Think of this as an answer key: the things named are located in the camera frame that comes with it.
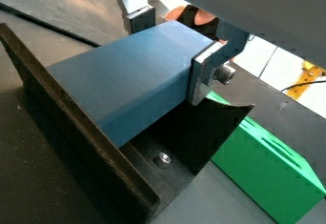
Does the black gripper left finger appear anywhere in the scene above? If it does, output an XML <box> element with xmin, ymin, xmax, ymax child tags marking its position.
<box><xmin>121</xmin><ymin>0</ymin><xmax>155</xmax><ymax>34</ymax></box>

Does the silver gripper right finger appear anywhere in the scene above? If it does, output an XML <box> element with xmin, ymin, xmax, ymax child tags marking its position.
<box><xmin>187</xmin><ymin>21</ymin><xmax>250</xmax><ymax>106</ymax></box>

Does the blue rectangular block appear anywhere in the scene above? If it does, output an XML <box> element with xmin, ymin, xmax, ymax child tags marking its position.
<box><xmin>47</xmin><ymin>21</ymin><xmax>211</xmax><ymax>147</ymax></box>

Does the green shape sorting board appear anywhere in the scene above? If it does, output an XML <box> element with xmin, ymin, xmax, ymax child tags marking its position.
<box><xmin>205</xmin><ymin>91</ymin><xmax>326</xmax><ymax>224</ymax></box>

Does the black fixture stand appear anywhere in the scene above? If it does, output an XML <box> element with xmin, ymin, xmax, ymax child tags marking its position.
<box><xmin>0</xmin><ymin>24</ymin><xmax>252</xmax><ymax>224</ymax></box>

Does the person in black shirt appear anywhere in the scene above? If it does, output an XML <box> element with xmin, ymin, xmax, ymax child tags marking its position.
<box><xmin>165</xmin><ymin>5</ymin><xmax>228</xmax><ymax>44</ymax></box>

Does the yellow metal frame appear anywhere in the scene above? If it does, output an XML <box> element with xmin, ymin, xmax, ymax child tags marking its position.
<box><xmin>285</xmin><ymin>61</ymin><xmax>326</xmax><ymax>100</ymax></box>

